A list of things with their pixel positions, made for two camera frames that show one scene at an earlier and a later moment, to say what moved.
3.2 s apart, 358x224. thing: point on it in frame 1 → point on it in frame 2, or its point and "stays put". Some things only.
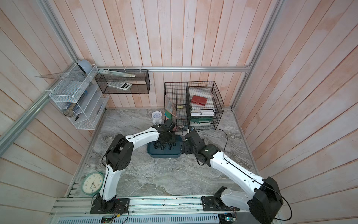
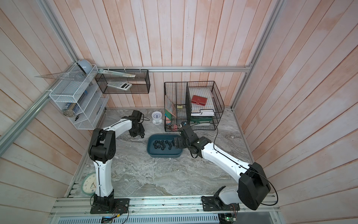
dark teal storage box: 157,150 stays put
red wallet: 199,100 stays put
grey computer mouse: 86,66 stays put
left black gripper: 172,141 → 134,134
